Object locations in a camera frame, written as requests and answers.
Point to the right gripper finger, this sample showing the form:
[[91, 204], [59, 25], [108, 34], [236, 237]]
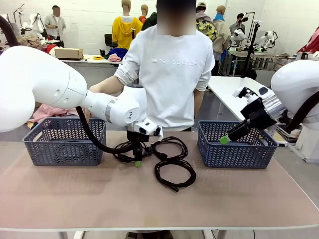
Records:
[[236, 134], [241, 124]]

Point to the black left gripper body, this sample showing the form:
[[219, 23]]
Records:
[[135, 142]]

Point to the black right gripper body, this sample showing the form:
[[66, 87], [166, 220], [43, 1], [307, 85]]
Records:
[[258, 114]]

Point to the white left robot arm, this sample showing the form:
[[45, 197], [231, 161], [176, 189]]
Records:
[[37, 79]]

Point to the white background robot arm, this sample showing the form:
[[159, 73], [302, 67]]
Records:
[[36, 25]]

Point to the person's left forearm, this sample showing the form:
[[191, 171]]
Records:
[[198, 102]]

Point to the person's right forearm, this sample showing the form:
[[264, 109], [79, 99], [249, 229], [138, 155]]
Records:
[[104, 85]]

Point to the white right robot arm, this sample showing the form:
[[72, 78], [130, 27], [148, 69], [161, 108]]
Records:
[[294, 79]]

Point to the grey plastic lattice basket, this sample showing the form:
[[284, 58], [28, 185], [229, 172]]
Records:
[[249, 156], [40, 149]]

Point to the white side table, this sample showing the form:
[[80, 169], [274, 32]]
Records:
[[229, 87]]

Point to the person in white sweatshirt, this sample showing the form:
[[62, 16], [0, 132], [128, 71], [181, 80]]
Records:
[[169, 94]]

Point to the small white background robot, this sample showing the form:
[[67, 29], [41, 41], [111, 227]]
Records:
[[269, 37], [240, 35]]

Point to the red cloth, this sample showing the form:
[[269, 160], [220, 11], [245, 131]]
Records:
[[310, 44]]

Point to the mannequin with beige jacket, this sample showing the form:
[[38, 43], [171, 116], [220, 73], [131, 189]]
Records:
[[221, 35]]

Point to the background person dark grey shirt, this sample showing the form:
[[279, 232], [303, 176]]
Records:
[[238, 26]]

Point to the pink plaid cloth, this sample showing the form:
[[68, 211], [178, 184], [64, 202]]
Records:
[[49, 112]]

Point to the blue cloth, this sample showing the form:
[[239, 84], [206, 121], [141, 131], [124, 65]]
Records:
[[118, 51]]

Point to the yellow tape roll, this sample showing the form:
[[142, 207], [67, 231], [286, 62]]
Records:
[[97, 57]]

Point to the white background work table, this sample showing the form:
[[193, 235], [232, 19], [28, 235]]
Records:
[[89, 61]]

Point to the white table leg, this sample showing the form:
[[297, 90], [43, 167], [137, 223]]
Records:
[[214, 235], [72, 235]]

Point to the black office chair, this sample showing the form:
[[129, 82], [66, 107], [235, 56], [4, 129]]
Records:
[[109, 39]]

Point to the mannequin with yellow hoodie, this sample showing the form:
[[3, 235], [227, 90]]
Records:
[[125, 32]]

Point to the brown cardboard box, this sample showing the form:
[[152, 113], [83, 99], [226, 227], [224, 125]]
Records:
[[68, 53]]

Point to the background person dark top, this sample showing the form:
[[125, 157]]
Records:
[[149, 21]]

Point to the mannequin with orange top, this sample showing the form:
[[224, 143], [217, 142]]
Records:
[[144, 15]]

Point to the background person light open shirt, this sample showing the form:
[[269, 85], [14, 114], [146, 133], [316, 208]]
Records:
[[56, 25]]

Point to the pile of brown clothes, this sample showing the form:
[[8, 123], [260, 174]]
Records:
[[32, 42]]

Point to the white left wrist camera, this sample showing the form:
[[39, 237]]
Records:
[[147, 128]]

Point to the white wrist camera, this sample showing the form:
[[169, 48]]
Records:
[[147, 128], [245, 94]]

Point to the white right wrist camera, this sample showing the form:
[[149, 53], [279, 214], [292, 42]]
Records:
[[245, 94]]

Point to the black camera tripod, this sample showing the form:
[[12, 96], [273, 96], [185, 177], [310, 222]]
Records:
[[251, 49]]

